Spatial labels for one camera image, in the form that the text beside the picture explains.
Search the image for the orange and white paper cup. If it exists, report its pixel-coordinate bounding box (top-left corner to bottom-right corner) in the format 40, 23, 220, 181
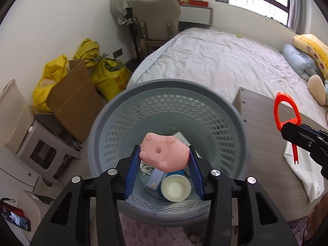
161, 174, 192, 202

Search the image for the person's leg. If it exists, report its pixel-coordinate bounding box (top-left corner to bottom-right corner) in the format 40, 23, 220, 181
302, 193, 328, 246

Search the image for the grey desk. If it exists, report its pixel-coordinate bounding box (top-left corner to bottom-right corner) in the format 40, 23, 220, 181
178, 5, 214, 31

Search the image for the light blue pillow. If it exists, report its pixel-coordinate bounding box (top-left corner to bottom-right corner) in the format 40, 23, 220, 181
281, 44, 321, 81

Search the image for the pink pig toy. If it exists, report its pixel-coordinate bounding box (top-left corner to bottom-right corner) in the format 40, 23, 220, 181
139, 132, 190, 173

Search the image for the pink rug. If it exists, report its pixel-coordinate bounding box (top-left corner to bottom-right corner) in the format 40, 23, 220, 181
119, 213, 205, 246

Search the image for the grey plastic stool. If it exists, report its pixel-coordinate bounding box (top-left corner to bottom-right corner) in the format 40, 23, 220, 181
18, 119, 84, 180

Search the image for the beige upholstered chair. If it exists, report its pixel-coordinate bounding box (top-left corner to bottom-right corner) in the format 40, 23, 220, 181
127, 0, 182, 57

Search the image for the light blue small box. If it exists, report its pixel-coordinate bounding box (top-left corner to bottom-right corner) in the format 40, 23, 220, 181
147, 170, 166, 190

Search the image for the brown cardboard box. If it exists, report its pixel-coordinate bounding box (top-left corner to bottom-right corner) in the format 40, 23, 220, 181
47, 60, 105, 144

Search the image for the bright yellow plastic bag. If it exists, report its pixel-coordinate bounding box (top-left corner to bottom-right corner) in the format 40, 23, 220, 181
33, 55, 69, 112

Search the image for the folded yellow blanket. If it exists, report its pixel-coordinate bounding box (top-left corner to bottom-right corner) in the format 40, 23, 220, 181
292, 34, 328, 80

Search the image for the large beige teddy bear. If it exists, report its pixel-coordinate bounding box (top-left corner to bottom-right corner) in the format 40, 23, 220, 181
307, 75, 328, 106

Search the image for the bed with white sheet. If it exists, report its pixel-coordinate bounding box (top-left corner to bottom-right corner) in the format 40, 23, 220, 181
127, 28, 328, 131

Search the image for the tied yellow printed sack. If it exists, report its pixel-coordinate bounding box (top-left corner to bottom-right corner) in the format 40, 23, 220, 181
91, 54, 132, 100

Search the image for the crumpled yellow bag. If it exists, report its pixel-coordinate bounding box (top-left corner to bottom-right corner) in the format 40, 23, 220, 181
74, 38, 100, 67

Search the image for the phone in red case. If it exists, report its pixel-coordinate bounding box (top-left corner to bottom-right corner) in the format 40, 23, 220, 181
0, 197, 32, 232

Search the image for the beige storage box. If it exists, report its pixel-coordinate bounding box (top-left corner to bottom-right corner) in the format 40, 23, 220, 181
0, 79, 35, 153

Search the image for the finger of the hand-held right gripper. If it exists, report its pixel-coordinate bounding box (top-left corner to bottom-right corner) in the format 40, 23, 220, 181
300, 124, 328, 140
280, 122, 328, 159

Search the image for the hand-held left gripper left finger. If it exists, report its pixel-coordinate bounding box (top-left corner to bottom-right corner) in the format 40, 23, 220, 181
31, 145, 142, 246

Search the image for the white cloth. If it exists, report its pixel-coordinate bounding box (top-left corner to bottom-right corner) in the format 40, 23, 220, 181
283, 142, 325, 203

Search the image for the grey perforated plastic basket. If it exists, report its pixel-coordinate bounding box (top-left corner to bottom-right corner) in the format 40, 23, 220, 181
87, 79, 250, 227

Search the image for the white cabinet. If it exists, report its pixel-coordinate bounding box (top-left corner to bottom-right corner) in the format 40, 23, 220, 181
0, 149, 62, 236

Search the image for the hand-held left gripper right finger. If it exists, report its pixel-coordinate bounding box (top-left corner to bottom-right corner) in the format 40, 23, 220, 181
188, 145, 299, 246

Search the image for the grey clothing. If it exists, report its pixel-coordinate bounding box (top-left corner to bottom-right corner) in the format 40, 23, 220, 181
110, 0, 149, 25

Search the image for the green and white medicine box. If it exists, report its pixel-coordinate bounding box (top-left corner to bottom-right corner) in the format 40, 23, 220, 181
172, 131, 191, 149

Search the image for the white paper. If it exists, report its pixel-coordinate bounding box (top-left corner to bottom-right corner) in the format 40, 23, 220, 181
140, 161, 154, 176

